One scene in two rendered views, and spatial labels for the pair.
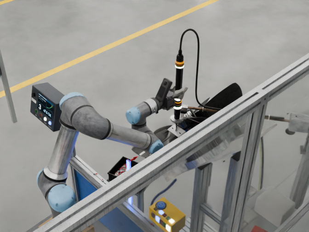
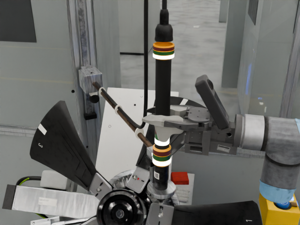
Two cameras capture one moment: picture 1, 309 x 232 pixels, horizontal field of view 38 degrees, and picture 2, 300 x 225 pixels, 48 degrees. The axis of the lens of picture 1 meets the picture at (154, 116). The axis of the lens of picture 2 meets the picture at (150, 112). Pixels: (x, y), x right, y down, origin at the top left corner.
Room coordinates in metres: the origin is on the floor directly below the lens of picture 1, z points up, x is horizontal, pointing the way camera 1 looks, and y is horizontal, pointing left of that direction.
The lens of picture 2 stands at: (2.30, 0.41, 1.79)
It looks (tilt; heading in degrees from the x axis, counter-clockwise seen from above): 25 degrees down; 234
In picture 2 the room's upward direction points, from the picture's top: straight up
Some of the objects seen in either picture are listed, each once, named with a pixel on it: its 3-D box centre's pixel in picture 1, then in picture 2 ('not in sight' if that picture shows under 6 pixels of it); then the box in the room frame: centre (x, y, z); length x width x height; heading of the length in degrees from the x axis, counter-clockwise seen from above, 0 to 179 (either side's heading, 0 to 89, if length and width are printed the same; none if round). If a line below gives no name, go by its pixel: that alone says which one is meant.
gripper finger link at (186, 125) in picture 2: not in sight; (184, 122); (1.87, -0.07, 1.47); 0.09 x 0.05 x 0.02; 142
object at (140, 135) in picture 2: (235, 113); (118, 110); (1.83, -0.42, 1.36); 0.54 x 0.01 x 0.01; 79
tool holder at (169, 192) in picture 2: (179, 112); (159, 172); (1.88, -0.13, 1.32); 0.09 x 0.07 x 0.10; 79
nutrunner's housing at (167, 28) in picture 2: (178, 88); (162, 116); (1.89, -0.12, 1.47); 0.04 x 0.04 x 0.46
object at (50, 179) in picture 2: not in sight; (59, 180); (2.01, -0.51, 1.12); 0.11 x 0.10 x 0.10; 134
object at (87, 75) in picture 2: not in sight; (90, 79); (1.76, -0.74, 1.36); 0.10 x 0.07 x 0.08; 79
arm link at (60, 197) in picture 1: (62, 202); not in sight; (1.35, 0.42, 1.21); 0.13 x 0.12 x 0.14; 32
